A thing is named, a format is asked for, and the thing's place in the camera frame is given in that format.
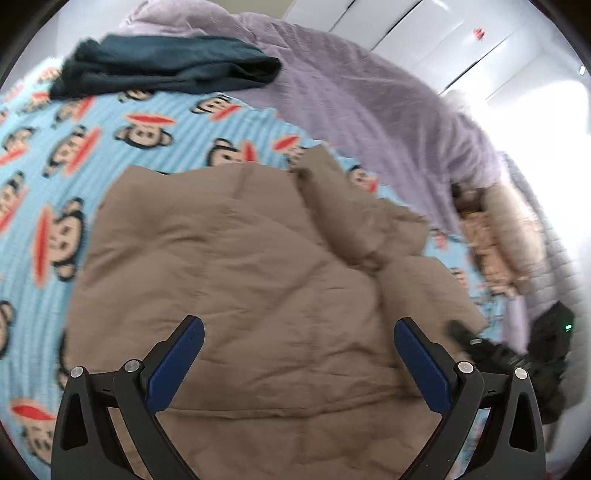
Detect grey quilted bedspread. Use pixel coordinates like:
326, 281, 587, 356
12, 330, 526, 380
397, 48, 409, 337
501, 152, 579, 333

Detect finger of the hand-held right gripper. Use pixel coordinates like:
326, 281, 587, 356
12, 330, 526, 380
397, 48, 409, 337
449, 320, 482, 357

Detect cream chunky knitted throw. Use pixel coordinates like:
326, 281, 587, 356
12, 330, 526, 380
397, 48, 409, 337
455, 203, 519, 301

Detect grey fuzzy cloth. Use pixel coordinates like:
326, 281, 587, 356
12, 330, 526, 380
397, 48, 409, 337
452, 182, 483, 209

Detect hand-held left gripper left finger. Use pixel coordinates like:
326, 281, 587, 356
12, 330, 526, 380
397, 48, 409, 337
52, 315, 205, 480

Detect blue striped monkey print blanket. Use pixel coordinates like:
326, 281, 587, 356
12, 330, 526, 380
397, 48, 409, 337
0, 65, 492, 480

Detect dark teal garment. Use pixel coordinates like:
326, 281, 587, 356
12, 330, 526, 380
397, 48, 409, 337
48, 34, 282, 100

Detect tan puffer jacket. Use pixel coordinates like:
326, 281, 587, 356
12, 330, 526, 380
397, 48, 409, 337
65, 147, 488, 480

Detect white wardrobe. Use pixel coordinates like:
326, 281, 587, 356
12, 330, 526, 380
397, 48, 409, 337
277, 0, 591, 112

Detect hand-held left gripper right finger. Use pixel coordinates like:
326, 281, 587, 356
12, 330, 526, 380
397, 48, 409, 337
394, 316, 546, 480

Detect beige pillow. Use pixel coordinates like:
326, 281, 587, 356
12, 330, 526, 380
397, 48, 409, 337
480, 182, 549, 296

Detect purple plush duvet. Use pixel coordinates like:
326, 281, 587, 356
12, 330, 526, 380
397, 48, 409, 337
117, 0, 505, 232

